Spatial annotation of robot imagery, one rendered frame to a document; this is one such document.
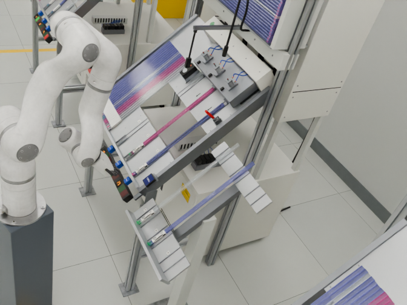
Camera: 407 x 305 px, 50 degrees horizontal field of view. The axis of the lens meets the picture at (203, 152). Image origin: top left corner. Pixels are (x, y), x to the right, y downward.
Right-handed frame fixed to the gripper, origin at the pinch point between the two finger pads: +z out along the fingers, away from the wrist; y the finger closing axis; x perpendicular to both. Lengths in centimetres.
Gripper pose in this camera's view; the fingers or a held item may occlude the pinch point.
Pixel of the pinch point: (114, 170)
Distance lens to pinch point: 190.3
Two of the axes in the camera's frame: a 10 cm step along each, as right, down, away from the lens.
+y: 4.6, 6.4, -6.1
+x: 7.8, -6.2, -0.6
